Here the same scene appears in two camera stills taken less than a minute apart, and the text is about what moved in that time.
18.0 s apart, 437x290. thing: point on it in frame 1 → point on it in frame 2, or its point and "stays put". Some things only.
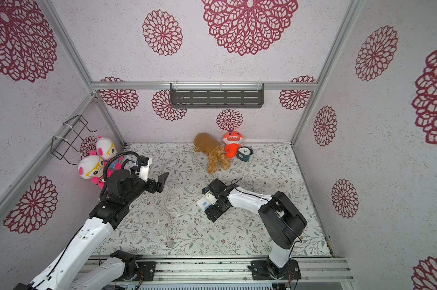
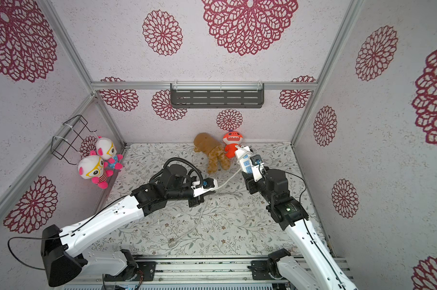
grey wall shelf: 216,95 stays put
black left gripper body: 150,185 → 197,200
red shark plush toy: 233,139 stays put
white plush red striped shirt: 92,167 stays put
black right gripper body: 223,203 → 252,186
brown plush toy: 204,143 stays put
